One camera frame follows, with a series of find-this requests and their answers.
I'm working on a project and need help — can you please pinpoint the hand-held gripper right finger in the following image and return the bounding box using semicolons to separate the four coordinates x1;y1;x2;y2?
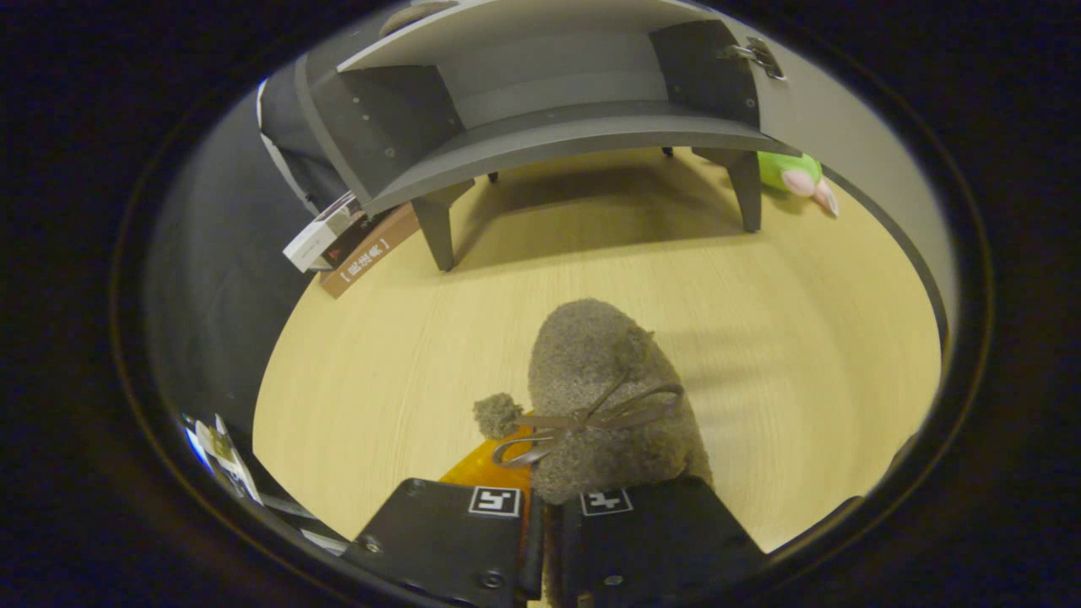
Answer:
557;477;769;608

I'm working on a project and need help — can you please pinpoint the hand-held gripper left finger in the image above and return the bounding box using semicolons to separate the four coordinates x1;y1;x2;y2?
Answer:
342;422;546;608

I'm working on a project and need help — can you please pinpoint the brown fuzzy shoe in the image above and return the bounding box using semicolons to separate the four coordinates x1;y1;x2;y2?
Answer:
473;297;715;608

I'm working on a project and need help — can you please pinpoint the dark grey shoe cabinet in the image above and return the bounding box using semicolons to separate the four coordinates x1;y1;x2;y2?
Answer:
258;0;799;273

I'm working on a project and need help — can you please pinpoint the white cluttered device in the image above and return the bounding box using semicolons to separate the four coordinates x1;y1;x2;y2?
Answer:
182;412;264;506

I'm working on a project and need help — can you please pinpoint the brown cardboard box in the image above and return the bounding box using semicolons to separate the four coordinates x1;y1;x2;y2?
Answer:
319;203;421;299

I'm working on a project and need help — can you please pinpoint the black backdrop cloth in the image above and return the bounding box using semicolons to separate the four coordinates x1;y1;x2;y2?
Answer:
144;84;339;440

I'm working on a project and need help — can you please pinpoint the green and pink plush toy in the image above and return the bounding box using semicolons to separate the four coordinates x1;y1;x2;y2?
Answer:
758;150;840;218

